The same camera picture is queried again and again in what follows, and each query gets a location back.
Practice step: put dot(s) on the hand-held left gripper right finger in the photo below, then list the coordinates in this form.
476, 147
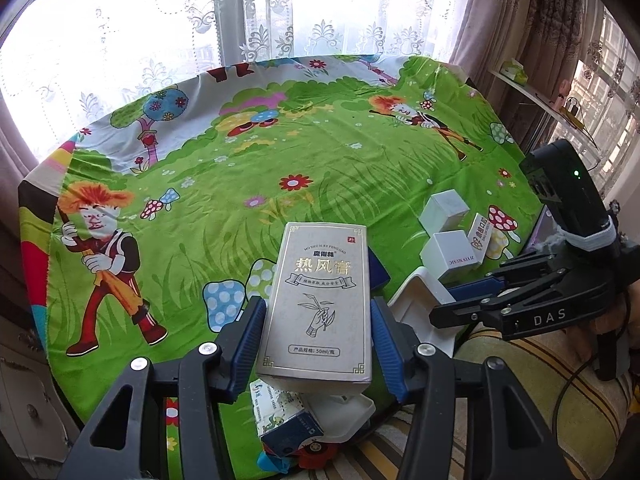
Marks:
387, 355

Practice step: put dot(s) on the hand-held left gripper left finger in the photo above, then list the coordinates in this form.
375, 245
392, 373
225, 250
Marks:
250, 345

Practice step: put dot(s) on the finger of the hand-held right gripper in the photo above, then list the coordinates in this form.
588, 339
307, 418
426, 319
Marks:
460, 312
475, 291

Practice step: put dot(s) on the white carton grey logo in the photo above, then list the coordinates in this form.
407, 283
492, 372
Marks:
450, 255

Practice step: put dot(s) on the white carton orange print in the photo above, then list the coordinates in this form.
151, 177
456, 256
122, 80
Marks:
480, 237

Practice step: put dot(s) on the large grey carton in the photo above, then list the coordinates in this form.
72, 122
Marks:
320, 310

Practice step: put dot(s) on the purple cardboard box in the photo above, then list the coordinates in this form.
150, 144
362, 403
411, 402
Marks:
535, 232

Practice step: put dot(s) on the small white carton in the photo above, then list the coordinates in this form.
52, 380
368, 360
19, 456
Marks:
445, 210

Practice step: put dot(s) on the blue white carton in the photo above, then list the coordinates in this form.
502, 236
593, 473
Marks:
290, 435

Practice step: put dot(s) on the red blue toy car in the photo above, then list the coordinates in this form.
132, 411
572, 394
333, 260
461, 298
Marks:
312, 452

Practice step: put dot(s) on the white elastic band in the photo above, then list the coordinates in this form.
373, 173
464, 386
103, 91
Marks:
590, 240

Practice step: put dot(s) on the navy blue box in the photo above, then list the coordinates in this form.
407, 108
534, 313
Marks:
378, 270

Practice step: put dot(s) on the striped plush cushion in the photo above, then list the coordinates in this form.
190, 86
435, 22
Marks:
525, 410

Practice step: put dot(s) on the cartoon printed bedsheet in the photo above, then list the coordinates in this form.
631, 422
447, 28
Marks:
250, 160

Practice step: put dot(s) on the white shelf table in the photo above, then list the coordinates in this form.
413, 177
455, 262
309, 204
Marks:
540, 97

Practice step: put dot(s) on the yellow black charger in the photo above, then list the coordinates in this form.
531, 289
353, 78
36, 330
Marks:
575, 109

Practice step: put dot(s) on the pink handheld fan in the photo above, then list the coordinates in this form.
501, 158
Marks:
563, 92

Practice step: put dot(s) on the green tissue pack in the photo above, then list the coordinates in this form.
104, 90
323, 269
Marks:
515, 72

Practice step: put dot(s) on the cream carved dresser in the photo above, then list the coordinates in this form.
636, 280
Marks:
25, 410

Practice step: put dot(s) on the floral lace window curtain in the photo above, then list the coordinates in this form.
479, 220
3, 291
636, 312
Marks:
615, 85

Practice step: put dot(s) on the brown curtain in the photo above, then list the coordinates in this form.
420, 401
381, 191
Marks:
525, 20
15, 145

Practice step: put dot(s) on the white lace curtain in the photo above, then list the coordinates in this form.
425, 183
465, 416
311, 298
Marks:
300, 10

